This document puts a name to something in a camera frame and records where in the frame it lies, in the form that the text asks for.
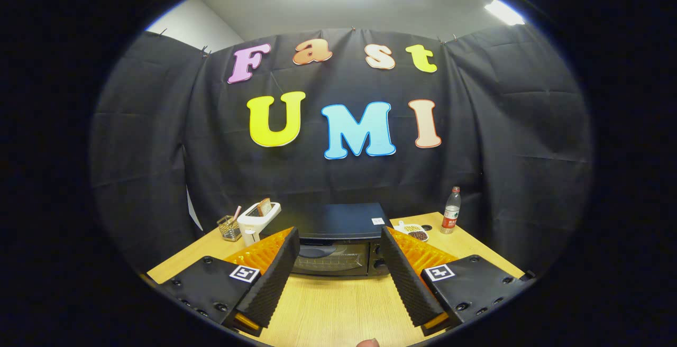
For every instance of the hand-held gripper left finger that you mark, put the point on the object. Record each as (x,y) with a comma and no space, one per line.
(275,278)

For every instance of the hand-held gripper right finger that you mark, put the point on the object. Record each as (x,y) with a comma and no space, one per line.
(404,278)

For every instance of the black toaster oven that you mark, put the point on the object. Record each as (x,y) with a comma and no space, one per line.
(333,220)

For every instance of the white pop-up toaster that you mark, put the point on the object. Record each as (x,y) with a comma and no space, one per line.
(253,226)

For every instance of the white divided snack dish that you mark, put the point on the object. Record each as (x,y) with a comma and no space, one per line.
(415,231)

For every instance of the toasted bread slice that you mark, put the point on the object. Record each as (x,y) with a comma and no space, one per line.
(265,207)

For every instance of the pink stick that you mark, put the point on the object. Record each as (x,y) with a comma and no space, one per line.
(237,213)

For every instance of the clear plastic water bottle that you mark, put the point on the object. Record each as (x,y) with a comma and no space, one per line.
(450,215)

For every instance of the small ceiling light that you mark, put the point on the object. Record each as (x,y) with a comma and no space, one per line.
(504,12)

